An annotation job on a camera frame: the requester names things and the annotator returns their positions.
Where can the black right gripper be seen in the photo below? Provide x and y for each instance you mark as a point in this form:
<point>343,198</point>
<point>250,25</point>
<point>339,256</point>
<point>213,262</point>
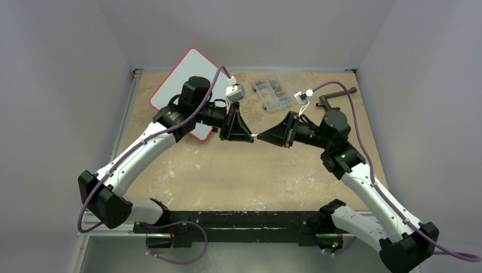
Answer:
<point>291,129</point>

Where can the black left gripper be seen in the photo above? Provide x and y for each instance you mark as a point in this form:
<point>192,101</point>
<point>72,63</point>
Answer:
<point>235,128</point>

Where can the pink framed whiteboard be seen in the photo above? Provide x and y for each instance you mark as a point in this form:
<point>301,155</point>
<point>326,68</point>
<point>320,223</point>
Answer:
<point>193,63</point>

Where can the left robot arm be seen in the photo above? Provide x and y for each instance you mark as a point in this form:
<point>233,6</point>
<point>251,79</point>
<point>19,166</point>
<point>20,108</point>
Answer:
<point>103,191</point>

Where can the clear plastic screw box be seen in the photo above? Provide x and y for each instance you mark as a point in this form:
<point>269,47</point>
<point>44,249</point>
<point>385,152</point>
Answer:
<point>277,89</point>

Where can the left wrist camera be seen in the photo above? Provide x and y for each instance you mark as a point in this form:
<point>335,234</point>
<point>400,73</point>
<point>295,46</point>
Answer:
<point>235,91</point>

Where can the dark metal crank handle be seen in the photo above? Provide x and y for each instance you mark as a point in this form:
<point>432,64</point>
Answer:
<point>324,100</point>

